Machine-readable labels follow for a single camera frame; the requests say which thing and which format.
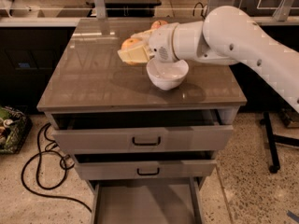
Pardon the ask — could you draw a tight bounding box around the top grey drawer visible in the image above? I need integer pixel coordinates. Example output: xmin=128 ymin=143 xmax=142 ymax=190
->
xmin=52 ymin=110 xmax=233 ymax=154

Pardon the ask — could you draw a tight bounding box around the basket with green items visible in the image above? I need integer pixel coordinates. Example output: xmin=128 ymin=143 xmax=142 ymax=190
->
xmin=0 ymin=106 xmax=32 ymax=154

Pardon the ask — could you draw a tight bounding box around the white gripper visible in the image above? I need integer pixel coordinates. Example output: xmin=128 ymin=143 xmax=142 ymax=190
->
xmin=118 ymin=22 xmax=178 ymax=63

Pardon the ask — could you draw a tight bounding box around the grey drawer cabinet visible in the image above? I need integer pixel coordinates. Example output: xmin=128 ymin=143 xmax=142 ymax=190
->
xmin=36 ymin=15 xmax=248 ymax=224

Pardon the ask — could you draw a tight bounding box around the grey drawer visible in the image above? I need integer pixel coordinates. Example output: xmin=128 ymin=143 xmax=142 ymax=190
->
xmin=52 ymin=110 xmax=233 ymax=154
xmin=75 ymin=151 xmax=216 ymax=180
xmin=90 ymin=177 xmax=205 ymax=224

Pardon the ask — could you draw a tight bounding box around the middle grey drawer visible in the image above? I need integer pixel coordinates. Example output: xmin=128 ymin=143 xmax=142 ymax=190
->
xmin=75 ymin=151 xmax=216 ymax=180

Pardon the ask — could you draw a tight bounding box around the black floor cable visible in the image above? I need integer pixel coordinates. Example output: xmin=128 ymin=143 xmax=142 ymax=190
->
xmin=20 ymin=122 xmax=93 ymax=214

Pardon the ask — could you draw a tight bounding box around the black looped cable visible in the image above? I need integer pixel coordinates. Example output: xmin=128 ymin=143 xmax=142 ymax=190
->
xmin=192 ymin=1 xmax=207 ymax=21

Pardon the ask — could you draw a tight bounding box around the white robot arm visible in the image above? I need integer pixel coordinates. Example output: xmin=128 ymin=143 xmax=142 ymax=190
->
xmin=118 ymin=6 xmax=299 ymax=111

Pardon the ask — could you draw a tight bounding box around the orange fruit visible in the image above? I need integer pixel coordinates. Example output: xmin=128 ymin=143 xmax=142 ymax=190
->
xmin=120 ymin=38 xmax=143 ymax=65

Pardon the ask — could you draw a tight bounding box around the red apple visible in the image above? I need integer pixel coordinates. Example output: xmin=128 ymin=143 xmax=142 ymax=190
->
xmin=151 ymin=20 xmax=167 ymax=29

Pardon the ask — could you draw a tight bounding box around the black background table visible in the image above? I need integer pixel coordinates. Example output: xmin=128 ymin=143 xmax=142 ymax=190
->
xmin=85 ymin=0 xmax=162 ymax=18

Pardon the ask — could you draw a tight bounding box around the white ceramic bowl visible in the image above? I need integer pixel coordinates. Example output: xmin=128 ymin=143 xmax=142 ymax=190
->
xmin=146 ymin=59 xmax=189 ymax=91

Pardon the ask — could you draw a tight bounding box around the black stand with wheel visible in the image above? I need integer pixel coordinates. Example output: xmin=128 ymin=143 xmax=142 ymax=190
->
xmin=260 ymin=112 xmax=299 ymax=174

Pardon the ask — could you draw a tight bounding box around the bottom grey drawer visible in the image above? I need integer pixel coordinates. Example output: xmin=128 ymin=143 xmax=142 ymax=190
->
xmin=90 ymin=177 xmax=205 ymax=224

